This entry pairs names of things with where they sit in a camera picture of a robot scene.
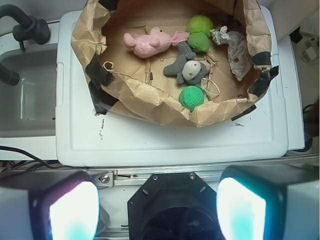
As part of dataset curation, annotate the pink plush bunny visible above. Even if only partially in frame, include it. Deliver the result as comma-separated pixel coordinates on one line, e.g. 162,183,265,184
123,26,190,58

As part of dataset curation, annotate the black faucet-like clamp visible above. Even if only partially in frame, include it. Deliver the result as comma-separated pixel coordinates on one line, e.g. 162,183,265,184
0,4,51,52

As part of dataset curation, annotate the crumpled white paper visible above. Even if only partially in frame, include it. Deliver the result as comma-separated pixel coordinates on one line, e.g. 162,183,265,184
210,25,252,82

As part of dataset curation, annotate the green fuzzy plush toy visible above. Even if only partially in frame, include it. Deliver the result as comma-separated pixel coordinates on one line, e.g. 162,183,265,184
187,15,214,53

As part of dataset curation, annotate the green textured rubber ball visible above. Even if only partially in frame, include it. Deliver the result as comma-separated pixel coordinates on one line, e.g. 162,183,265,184
178,85,205,112

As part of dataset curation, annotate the white string loop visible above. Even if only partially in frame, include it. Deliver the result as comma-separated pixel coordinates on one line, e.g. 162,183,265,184
200,77,221,96

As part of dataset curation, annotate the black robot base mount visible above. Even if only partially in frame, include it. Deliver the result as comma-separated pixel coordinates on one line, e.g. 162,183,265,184
127,172,224,240

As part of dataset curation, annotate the brown paper bag bin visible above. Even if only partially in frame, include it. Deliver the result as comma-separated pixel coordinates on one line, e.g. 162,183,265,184
71,0,279,127

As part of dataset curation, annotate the black cable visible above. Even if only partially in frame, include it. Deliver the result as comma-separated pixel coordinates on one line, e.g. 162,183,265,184
0,145,66,173

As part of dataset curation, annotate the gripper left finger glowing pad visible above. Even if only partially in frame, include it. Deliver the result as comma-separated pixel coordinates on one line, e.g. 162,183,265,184
0,170,100,240

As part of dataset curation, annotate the grey plush mouse toy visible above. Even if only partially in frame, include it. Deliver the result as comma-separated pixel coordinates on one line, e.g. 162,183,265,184
163,41,210,86

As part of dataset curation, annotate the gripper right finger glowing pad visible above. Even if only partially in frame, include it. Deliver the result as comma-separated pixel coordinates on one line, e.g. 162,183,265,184
216,164,320,240

